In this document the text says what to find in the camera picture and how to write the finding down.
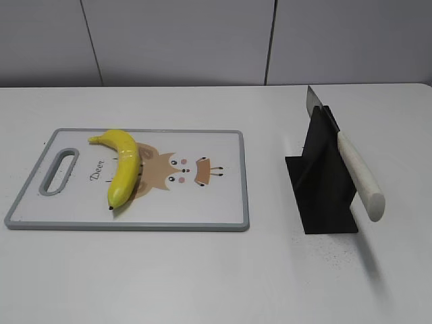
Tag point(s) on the white grey-rimmed cutting board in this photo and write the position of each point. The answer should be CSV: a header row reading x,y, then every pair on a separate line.
x,y
189,180

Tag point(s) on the yellow plastic banana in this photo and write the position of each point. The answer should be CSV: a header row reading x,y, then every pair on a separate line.
x,y
128,165

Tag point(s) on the white-handled kitchen knife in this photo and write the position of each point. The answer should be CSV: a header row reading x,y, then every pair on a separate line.
x,y
365,183

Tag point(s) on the black knife stand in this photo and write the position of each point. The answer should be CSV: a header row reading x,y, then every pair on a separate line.
x,y
323,187

